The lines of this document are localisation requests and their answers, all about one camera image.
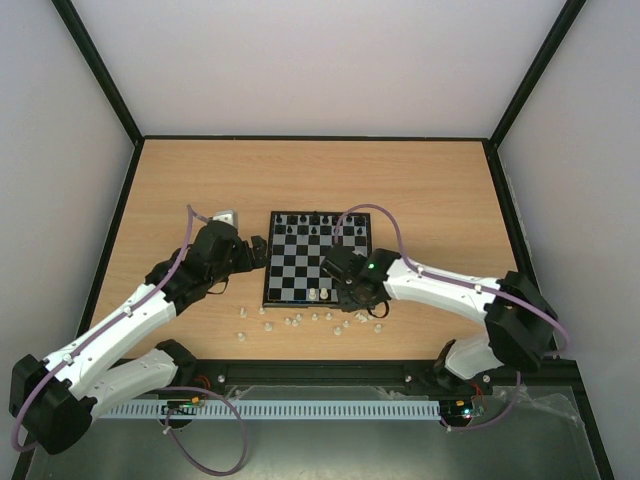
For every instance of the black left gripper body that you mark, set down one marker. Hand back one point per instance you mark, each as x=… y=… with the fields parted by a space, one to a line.
x=246 y=262

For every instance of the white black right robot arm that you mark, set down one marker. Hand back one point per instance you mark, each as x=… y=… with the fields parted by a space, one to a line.
x=518 y=322

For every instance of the black king back row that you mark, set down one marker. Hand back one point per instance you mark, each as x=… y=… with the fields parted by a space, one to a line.
x=315 y=217

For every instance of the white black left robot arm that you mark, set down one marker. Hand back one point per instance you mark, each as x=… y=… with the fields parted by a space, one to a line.
x=58 y=398

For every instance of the black aluminium frame rail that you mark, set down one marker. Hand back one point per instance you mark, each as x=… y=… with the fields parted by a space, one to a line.
x=388 y=373

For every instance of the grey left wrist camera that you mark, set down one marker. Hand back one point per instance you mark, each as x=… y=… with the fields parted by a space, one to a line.
x=229 y=217

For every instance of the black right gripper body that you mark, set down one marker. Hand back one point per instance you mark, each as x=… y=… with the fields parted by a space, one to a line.
x=338 y=265

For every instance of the black and silver chessboard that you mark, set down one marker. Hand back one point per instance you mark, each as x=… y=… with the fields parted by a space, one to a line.
x=294 y=256

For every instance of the light blue slotted cable duct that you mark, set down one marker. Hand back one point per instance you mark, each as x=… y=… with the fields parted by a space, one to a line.
x=156 y=409

